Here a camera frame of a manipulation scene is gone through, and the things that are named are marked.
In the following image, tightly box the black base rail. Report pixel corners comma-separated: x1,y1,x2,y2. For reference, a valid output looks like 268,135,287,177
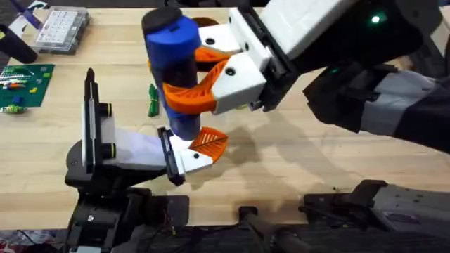
0,206,450,253

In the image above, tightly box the green board with blocks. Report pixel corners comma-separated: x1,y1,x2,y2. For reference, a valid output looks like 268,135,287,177
0,63,56,115

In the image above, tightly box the clear plastic parts box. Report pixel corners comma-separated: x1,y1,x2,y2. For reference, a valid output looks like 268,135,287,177
31,6,91,56

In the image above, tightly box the dark cylindrical cup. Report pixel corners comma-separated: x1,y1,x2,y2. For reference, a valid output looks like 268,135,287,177
0,23,39,65

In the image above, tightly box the white packet with purple strip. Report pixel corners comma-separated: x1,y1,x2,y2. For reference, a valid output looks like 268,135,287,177
8,0,49,36

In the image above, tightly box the blue electric screwdriver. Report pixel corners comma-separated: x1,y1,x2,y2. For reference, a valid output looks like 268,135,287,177
141,6,203,141

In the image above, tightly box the black upright wrist plate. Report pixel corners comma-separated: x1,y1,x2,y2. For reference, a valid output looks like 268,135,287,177
81,67,117,174

